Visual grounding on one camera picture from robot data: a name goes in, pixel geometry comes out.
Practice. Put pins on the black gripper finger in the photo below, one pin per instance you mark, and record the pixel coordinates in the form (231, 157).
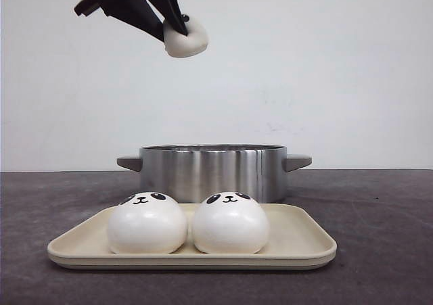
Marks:
(172, 14)
(136, 13)

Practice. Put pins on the panda bun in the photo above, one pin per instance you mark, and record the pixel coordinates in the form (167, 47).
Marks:
(230, 222)
(147, 223)
(179, 45)

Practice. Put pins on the stainless steel pot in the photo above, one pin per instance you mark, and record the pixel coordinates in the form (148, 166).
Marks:
(191, 173)

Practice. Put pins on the cream rectangular tray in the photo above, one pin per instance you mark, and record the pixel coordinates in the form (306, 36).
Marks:
(296, 242)

